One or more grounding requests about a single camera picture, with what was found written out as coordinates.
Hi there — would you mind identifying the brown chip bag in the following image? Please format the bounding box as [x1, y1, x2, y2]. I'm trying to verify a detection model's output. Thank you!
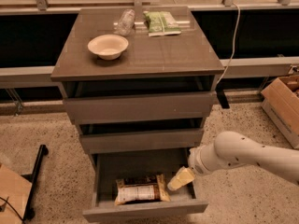
[115, 174, 170, 205]

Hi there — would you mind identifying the grey window rail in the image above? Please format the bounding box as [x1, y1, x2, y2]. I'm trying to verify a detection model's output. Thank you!
[0, 56, 299, 89]

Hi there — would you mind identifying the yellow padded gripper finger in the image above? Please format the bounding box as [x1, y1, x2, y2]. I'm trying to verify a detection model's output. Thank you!
[167, 167, 195, 191]

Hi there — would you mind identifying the cardboard box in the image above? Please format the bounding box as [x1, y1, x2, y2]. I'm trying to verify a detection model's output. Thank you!
[0, 164, 32, 224]
[262, 75, 299, 149]

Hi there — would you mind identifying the grey middle drawer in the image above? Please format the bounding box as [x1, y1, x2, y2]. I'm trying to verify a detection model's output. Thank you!
[79, 128, 204, 154]

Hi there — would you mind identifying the cardboard box left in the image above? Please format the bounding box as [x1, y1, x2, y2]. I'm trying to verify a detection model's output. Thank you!
[0, 164, 32, 224]

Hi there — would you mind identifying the cardboard box right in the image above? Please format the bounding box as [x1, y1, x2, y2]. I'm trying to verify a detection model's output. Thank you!
[262, 75, 299, 149]

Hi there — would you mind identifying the grey open bottom drawer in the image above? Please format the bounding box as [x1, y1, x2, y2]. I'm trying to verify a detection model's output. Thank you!
[83, 148, 207, 223]

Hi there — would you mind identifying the clear plastic bottle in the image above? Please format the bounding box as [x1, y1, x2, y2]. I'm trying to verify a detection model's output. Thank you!
[115, 9, 135, 36]

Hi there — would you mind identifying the grey top drawer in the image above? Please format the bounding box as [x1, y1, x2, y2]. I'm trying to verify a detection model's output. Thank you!
[64, 92, 214, 124]

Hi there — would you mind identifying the green chip bag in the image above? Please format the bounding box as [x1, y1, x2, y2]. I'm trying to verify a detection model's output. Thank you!
[144, 11, 181, 36]

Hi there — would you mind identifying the black cable left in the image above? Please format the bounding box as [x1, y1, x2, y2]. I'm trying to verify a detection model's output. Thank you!
[0, 196, 25, 223]

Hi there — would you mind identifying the white cable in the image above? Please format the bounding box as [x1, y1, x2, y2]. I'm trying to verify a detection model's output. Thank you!
[216, 3, 241, 86]

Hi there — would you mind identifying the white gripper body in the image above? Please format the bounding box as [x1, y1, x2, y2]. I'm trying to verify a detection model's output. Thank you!
[188, 145, 219, 175]

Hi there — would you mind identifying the white bowl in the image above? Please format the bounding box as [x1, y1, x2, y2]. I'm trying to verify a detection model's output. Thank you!
[88, 35, 129, 61]

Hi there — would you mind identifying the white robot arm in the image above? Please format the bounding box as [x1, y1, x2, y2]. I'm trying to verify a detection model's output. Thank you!
[167, 132, 299, 191]

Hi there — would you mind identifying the grey drawer cabinet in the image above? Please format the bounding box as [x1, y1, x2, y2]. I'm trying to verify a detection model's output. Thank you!
[50, 6, 225, 161]

